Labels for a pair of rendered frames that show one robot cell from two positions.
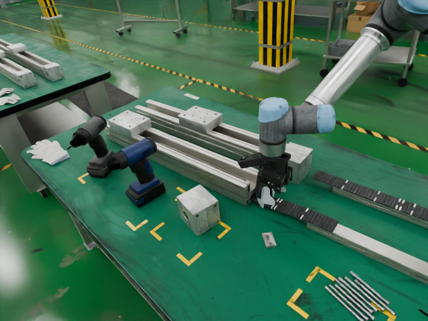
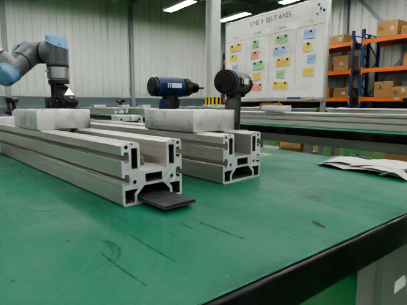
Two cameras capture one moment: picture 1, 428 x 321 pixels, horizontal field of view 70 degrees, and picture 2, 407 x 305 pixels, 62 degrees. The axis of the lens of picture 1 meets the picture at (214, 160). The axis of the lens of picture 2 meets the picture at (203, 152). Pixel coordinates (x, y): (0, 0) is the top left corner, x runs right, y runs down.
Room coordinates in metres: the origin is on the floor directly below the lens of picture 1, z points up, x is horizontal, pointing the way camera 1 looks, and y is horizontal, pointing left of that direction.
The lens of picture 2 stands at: (1.91, 0.43, 0.92)
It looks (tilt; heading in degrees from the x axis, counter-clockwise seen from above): 8 degrees down; 184
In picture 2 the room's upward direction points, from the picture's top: straight up
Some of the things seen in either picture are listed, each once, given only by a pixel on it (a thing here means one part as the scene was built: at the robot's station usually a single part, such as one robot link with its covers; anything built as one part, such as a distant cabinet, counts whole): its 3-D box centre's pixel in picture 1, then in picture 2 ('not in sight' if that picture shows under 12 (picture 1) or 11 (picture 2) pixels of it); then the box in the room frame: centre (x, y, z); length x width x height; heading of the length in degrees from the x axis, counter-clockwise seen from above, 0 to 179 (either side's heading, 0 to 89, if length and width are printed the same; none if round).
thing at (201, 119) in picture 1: (200, 121); (51, 124); (1.18, 0.04, 0.87); 0.16 x 0.11 x 0.07; 46
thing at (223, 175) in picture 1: (171, 152); (127, 140); (1.04, 0.17, 0.82); 0.80 x 0.10 x 0.09; 46
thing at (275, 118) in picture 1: (274, 120); (56, 51); (0.72, -0.17, 1.10); 0.09 x 0.08 x 0.11; 82
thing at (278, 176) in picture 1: (274, 168); (59, 97); (0.71, -0.18, 0.94); 0.09 x 0.08 x 0.12; 47
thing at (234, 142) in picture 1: (202, 131); (52, 145); (1.18, 0.04, 0.82); 0.80 x 0.10 x 0.09; 46
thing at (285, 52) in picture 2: not in sight; (269, 98); (-2.15, 0.94, 0.97); 1.50 x 0.50 x 1.95; 41
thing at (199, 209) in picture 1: (202, 207); (123, 128); (0.70, 0.05, 0.83); 0.11 x 0.10 x 0.10; 121
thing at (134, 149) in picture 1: (133, 176); (178, 112); (0.82, 0.27, 0.89); 0.20 x 0.08 x 0.22; 129
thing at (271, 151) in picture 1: (272, 144); (57, 74); (0.72, -0.17, 1.02); 0.08 x 0.08 x 0.05
